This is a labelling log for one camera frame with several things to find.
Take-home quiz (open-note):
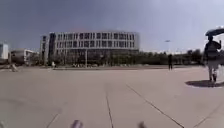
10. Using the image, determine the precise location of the low pale building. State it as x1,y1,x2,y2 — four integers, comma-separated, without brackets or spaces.
9,48,38,65

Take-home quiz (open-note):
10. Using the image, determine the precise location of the robot's own part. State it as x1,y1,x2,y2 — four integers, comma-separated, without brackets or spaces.
137,121,148,128
70,119,84,128

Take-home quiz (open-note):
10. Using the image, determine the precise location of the row of trees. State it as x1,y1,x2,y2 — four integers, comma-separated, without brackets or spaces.
53,48,224,67

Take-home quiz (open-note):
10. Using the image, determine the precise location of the person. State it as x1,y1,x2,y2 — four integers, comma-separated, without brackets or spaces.
167,53,174,71
201,27,224,84

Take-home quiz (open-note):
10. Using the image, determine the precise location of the lamp pole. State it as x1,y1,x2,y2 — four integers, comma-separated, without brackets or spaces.
164,39,172,54

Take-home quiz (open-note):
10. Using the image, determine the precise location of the white building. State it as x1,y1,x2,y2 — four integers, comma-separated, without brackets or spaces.
0,43,10,61

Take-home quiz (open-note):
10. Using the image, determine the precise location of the grey paved plaza ground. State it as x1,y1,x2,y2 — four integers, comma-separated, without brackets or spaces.
0,65,224,128

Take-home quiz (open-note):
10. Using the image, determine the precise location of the large grey many-windowed building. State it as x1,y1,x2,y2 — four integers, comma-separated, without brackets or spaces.
39,30,141,66

